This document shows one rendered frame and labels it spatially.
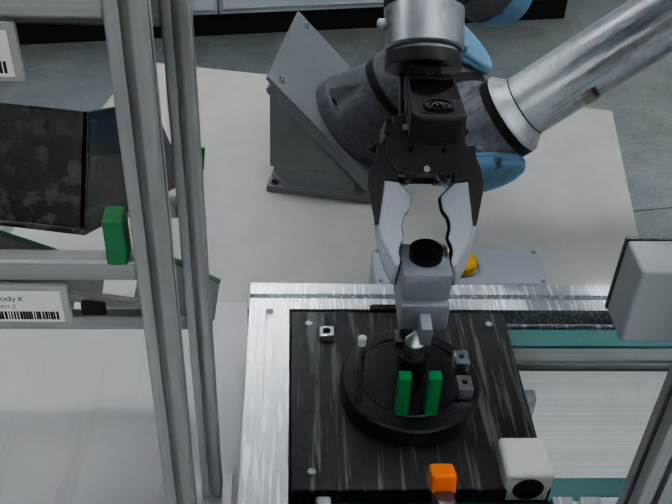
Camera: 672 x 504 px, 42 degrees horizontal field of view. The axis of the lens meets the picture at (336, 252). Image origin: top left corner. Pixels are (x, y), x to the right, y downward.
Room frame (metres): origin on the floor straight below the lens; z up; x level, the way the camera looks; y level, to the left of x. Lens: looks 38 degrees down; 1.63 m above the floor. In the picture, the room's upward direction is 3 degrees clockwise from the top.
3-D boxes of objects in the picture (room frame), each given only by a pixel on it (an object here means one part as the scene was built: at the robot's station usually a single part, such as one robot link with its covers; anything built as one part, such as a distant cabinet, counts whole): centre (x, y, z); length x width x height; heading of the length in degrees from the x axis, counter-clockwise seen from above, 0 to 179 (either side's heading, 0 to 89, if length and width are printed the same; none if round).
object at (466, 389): (0.60, -0.13, 1.00); 0.02 x 0.01 x 0.02; 4
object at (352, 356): (0.62, -0.08, 0.98); 0.14 x 0.14 x 0.02
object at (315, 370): (0.62, -0.08, 0.96); 0.24 x 0.24 x 0.02; 4
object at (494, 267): (0.84, -0.15, 0.93); 0.21 x 0.07 x 0.06; 94
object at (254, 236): (1.14, -0.01, 0.84); 0.90 x 0.70 x 0.03; 83
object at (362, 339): (0.58, -0.03, 1.03); 0.01 x 0.01 x 0.08
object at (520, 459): (0.52, -0.19, 0.97); 0.05 x 0.05 x 0.04; 4
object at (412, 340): (0.62, -0.08, 1.04); 0.02 x 0.02 x 0.03
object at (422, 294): (0.61, -0.08, 1.12); 0.08 x 0.04 x 0.07; 4
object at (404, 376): (0.57, -0.07, 1.01); 0.01 x 0.01 x 0.05; 4
